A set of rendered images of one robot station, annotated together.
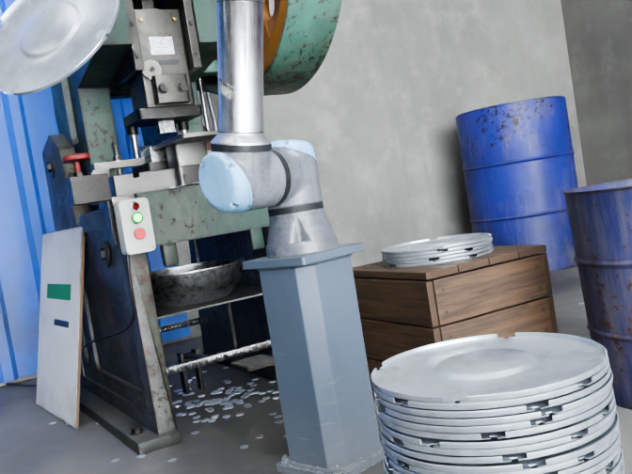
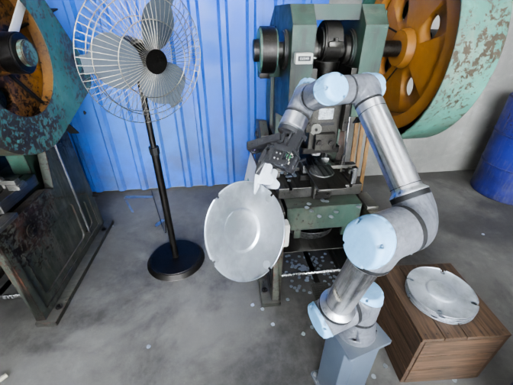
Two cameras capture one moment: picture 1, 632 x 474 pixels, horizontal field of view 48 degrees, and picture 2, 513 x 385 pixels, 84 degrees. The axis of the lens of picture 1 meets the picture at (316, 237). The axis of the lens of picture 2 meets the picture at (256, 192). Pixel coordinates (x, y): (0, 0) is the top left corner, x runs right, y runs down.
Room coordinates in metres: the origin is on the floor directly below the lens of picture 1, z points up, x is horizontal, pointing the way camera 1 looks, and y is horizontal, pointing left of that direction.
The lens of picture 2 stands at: (0.74, 0.11, 1.47)
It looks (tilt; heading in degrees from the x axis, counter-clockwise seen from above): 32 degrees down; 24
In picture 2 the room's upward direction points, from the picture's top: straight up
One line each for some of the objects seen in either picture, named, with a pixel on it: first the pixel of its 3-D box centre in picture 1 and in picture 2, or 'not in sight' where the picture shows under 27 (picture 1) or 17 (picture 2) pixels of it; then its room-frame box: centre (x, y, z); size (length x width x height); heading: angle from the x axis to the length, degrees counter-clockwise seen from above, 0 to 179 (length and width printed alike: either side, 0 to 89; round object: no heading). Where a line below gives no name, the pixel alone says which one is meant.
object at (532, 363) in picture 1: (484, 363); not in sight; (0.89, -0.19, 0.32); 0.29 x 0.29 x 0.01
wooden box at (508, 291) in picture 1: (448, 322); (427, 319); (1.88, -0.31, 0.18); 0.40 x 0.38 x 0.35; 27
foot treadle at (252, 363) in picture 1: (221, 359); (309, 263); (2.06, 0.33, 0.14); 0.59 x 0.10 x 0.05; 30
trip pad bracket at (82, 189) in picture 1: (92, 210); not in sight; (1.82, 0.55, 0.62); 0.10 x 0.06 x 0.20; 120
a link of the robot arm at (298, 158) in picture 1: (287, 173); (362, 300); (1.49, 0.04, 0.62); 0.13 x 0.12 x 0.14; 138
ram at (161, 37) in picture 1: (158, 58); (322, 116); (2.14, 0.38, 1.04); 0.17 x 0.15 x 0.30; 30
